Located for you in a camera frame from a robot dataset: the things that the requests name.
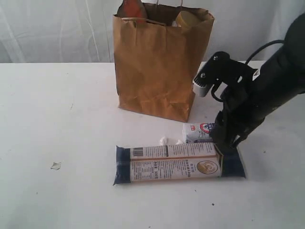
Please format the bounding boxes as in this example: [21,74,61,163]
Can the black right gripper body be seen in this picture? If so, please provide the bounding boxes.
[222,69,269,143]

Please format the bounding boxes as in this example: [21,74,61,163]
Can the white blue salt packet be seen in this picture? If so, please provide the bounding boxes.
[183,123,215,143]

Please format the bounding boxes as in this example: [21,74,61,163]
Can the long noodle package dark ends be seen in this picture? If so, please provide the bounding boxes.
[114,142,246,185]

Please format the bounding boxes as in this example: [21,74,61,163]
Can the brown paper shopping bag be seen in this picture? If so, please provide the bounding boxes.
[112,3,214,122]

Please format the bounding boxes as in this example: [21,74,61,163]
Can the clear jar gold lid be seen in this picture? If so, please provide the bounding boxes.
[171,10,202,33]

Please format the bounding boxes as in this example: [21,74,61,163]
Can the kraft stand-up coffee pouch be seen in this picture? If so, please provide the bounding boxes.
[117,0,147,19]

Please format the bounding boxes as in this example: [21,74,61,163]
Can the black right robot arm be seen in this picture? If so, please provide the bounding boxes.
[211,14,305,147]

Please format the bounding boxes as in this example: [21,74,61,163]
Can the white backdrop curtain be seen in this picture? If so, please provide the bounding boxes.
[0,0,305,64]

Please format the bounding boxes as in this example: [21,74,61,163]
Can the small torn plastic scrap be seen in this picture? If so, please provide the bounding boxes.
[51,162,61,171]

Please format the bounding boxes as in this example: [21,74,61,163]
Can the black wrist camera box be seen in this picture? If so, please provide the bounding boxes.
[193,51,252,97]

